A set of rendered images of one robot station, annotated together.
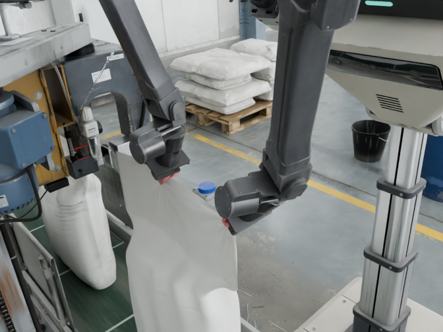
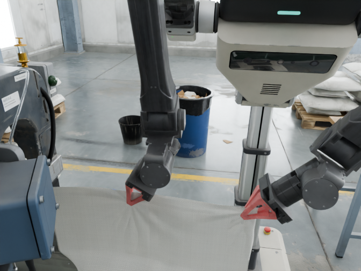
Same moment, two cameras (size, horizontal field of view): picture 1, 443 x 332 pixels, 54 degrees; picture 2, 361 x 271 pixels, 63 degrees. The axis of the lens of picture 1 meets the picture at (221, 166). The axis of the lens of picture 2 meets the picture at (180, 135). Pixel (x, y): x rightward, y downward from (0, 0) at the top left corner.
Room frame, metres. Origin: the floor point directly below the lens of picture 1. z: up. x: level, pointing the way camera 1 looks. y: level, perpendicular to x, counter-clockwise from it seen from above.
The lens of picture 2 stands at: (0.49, 0.45, 1.49)
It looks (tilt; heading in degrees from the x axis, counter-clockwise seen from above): 25 degrees down; 318
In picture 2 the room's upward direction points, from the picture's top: 1 degrees clockwise
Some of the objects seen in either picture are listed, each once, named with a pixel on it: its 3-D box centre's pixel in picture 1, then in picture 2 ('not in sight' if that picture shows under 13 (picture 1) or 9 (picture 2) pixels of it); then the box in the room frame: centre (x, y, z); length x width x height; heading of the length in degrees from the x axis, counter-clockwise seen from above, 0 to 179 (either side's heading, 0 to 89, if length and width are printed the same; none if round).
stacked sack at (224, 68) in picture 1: (235, 65); not in sight; (4.05, -0.19, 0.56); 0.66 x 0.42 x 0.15; 130
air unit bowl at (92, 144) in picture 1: (93, 146); not in sight; (1.11, 0.35, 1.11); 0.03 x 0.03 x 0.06
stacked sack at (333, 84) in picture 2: not in sight; (332, 83); (1.90, -3.38, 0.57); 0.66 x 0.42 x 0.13; 33
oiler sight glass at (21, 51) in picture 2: not in sight; (22, 52); (1.28, 0.25, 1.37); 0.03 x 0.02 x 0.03; 40
